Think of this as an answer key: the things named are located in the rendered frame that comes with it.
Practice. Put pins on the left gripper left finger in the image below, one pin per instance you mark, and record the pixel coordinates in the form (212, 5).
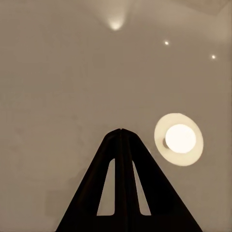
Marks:
(81, 215)

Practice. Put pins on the coffee table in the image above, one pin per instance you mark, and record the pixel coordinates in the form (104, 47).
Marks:
(72, 71)

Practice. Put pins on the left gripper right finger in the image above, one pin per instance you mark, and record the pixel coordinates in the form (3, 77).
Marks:
(168, 212)

